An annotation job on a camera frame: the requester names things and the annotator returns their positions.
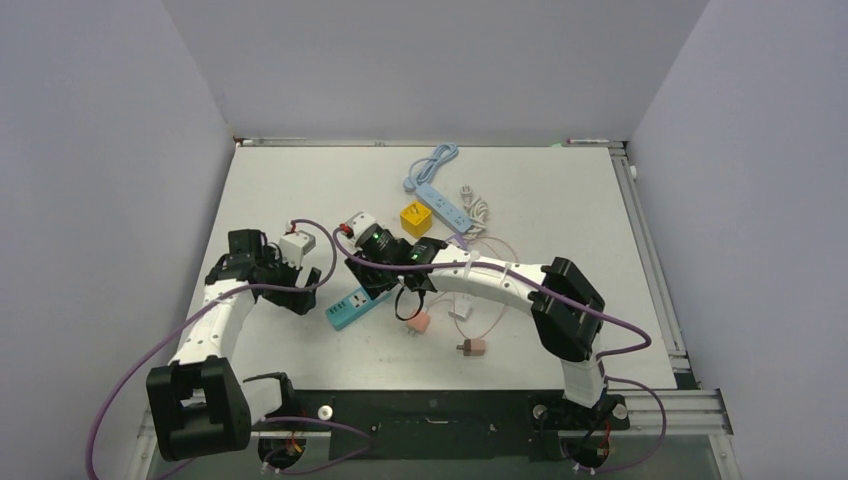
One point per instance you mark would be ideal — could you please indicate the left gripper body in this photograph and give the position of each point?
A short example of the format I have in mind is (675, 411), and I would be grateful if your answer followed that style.
(280, 273)

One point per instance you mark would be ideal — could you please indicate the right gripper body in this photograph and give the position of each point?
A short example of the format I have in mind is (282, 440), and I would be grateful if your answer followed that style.
(376, 279)

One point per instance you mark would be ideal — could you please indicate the yellow cube socket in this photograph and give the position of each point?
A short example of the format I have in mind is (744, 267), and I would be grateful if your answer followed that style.
(416, 219)

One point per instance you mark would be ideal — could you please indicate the purple power strip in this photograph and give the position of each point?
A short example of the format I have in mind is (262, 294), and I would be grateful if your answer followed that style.
(458, 241)

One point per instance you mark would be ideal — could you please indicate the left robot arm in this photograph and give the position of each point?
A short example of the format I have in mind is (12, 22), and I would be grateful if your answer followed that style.
(198, 404)

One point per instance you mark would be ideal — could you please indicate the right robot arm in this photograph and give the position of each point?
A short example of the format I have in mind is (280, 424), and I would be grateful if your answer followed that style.
(564, 306)

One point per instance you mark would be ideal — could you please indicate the teal power strip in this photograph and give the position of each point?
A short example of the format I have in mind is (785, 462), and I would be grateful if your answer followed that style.
(352, 307)

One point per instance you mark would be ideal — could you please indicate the light blue power strip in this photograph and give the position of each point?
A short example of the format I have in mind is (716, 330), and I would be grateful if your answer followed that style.
(452, 216)

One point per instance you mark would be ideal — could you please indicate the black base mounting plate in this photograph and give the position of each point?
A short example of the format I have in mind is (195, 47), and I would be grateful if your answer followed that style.
(539, 425)

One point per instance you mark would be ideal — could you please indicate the pink wall charger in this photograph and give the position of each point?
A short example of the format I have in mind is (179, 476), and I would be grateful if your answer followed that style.
(418, 324)

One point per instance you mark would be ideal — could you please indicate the small white wall charger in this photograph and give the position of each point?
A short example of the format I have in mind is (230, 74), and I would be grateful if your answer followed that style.
(461, 309)

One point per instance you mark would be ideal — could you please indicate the brown wall charger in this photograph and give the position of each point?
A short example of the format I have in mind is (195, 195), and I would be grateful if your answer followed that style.
(472, 347)

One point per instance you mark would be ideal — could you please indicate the aluminium right frame rail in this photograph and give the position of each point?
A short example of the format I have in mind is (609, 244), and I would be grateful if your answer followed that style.
(626, 175)

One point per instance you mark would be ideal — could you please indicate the aluminium frame rail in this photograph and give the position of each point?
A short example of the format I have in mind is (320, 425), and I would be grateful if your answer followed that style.
(669, 412)
(626, 175)

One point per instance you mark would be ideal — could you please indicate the aluminium front frame rail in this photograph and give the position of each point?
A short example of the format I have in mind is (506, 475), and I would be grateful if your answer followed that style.
(669, 412)

